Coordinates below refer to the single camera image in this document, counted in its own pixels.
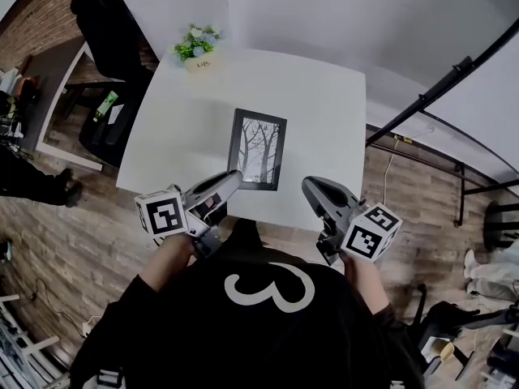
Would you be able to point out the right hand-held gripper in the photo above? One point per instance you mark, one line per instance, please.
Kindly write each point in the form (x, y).
(365, 237)

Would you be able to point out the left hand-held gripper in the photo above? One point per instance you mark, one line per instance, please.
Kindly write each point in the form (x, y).
(162, 217)

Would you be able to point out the black framed tree picture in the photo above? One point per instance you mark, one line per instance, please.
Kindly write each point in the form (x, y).
(259, 152)

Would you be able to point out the person's left forearm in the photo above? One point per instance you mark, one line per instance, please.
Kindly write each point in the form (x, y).
(166, 262)

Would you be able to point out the person's right forearm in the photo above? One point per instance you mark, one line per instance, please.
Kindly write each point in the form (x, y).
(369, 286)

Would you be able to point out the white square table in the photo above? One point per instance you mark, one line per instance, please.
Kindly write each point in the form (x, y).
(316, 136)

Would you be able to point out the yellow power strip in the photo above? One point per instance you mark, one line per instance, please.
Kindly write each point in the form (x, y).
(402, 139)

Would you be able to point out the black swivel chair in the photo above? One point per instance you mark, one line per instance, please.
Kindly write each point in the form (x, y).
(446, 314)

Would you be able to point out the white paper sheet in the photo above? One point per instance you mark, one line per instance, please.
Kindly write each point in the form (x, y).
(117, 112)

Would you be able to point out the green bottle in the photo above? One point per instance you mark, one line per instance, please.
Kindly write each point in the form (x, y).
(107, 103)

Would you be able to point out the black round stool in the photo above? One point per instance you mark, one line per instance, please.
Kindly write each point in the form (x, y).
(492, 225)

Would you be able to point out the person's black t-shirt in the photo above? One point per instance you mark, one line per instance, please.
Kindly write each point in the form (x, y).
(202, 338)

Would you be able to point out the white floor power strip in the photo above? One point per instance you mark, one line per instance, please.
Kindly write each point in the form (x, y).
(86, 330)

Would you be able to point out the yellow cup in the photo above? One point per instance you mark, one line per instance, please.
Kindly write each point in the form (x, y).
(446, 350)

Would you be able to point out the black metal screen stand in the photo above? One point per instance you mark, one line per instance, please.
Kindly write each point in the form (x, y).
(430, 94)

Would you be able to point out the small potted flower plant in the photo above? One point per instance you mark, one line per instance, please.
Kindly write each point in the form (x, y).
(198, 47)

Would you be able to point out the white projection screen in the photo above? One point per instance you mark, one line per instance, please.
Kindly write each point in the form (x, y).
(486, 108)

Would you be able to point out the white metal rack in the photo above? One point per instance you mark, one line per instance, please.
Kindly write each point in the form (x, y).
(36, 344)

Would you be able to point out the orange box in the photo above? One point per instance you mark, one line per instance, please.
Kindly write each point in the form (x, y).
(27, 84)

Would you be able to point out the black office chair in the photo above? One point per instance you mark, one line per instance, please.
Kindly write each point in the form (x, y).
(109, 35)

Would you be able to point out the grey table with white edge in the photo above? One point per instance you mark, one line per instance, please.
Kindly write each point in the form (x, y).
(48, 75)

